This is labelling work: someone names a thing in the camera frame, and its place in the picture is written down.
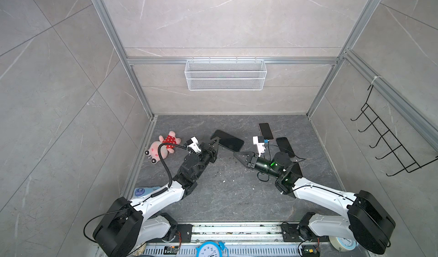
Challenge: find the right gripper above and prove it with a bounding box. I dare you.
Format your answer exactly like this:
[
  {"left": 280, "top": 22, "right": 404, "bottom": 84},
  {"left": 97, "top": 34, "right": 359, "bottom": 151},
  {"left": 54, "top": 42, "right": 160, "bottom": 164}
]
[{"left": 235, "top": 153, "right": 282, "bottom": 181}]

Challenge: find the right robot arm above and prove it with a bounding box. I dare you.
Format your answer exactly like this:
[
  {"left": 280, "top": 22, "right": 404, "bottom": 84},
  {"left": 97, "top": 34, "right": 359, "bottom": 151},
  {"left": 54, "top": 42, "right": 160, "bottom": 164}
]
[{"left": 234, "top": 152, "right": 396, "bottom": 255}]

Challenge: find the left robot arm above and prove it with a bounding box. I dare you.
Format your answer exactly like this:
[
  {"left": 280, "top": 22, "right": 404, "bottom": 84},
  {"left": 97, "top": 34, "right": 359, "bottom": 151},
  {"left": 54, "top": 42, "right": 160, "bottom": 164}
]
[{"left": 89, "top": 137, "right": 220, "bottom": 257}]

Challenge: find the phone with pink edge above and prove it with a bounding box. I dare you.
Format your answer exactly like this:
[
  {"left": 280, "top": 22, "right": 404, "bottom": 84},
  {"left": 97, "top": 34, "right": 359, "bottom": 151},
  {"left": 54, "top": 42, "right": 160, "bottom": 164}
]
[{"left": 259, "top": 122, "right": 274, "bottom": 140}]

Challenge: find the long black phone right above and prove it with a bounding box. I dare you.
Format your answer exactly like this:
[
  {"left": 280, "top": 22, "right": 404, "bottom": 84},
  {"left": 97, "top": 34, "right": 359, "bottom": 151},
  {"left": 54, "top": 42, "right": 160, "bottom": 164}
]
[{"left": 291, "top": 162, "right": 303, "bottom": 178}]

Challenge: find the pink pig plush toy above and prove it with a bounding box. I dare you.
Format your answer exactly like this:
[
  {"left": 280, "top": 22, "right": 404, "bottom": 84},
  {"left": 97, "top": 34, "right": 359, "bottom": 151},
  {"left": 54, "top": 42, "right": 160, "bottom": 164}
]
[{"left": 145, "top": 131, "right": 181, "bottom": 164}]

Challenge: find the wet wipes pack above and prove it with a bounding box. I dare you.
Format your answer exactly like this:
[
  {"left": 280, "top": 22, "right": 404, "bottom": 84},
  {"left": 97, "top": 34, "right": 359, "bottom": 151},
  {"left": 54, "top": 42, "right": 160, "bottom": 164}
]
[{"left": 133, "top": 186, "right": 161, "bottom": 198}]

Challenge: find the blue alarm clock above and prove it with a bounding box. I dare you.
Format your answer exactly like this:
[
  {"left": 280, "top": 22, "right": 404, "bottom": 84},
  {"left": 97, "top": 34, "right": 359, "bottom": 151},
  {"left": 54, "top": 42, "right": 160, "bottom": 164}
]
[{"left": 196, "top": 241, "right": 229, "bottom": 257}]

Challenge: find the cream alarm clock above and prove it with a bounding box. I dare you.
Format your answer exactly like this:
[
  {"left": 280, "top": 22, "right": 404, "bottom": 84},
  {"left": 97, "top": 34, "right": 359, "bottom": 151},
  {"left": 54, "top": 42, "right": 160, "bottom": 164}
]
[{"left": 329, "top": 236, "right": 358, "bottom": 252}]

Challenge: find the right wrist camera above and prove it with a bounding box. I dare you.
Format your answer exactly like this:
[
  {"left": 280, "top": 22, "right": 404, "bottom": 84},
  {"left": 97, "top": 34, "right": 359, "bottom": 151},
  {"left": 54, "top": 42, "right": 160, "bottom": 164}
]
[{"left": 253, "top": 136, "right": 269, "bottom": 157}]

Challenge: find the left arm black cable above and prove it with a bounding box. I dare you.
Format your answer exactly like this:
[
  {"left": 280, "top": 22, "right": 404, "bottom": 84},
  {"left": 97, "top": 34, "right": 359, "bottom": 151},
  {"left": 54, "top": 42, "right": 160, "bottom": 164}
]
[{"left": 157, "top": 142, "right": 189, "bottom": 189}]

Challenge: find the aluminium mounting rail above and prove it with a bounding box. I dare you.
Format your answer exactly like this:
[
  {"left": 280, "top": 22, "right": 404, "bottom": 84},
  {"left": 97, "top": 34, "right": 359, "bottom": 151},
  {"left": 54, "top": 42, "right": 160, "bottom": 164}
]
[{"left": 191, "top": 222, "right": 284, "bottom": 242}]

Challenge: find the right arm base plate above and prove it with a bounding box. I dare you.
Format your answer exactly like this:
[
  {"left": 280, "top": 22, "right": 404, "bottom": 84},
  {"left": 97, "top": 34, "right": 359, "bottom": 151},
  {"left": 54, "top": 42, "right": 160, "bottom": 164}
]
[{"left": 279, "top": 222, "right": 329, "bottom": 242}]

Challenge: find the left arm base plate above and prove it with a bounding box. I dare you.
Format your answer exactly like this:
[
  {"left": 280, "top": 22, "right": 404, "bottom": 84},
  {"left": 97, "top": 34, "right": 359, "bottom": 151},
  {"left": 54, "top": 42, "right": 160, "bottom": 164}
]
[{"left": 162, "top": 224, "right": 193, "bottom": 243}]

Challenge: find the black wire hook rack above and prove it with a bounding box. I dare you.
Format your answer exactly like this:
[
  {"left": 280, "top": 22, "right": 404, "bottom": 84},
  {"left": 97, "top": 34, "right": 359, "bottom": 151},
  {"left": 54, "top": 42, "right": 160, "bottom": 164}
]
[{"left": 350, "top": 85, "right": 438, "bottom": 177}]

